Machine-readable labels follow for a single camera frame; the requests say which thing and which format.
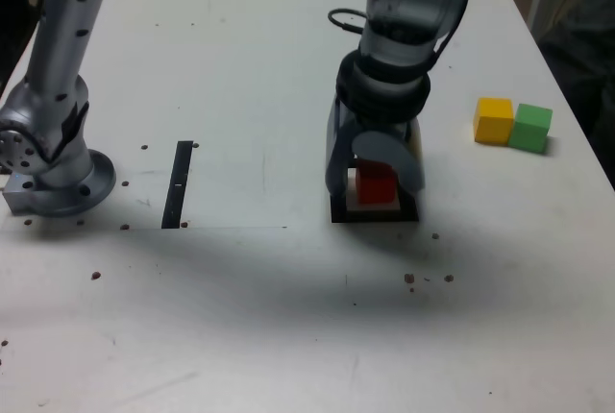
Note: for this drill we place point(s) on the red cube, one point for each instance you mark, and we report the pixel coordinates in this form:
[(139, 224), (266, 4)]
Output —
[(377, 185)]

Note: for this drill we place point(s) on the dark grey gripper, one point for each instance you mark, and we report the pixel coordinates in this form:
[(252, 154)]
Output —
[(384, 125)]

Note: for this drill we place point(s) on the green cube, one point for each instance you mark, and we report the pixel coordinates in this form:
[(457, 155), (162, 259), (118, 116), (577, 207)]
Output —
[(528, 129)]

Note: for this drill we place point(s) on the yellow cube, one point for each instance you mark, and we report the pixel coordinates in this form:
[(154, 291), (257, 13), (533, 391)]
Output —
[(492, 122)]

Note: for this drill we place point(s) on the black tape strip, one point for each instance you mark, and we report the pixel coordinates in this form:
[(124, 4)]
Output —
[(177, 182)]

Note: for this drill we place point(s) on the black tape square outline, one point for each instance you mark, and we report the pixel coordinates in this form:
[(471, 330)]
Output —
[(375, 217)]

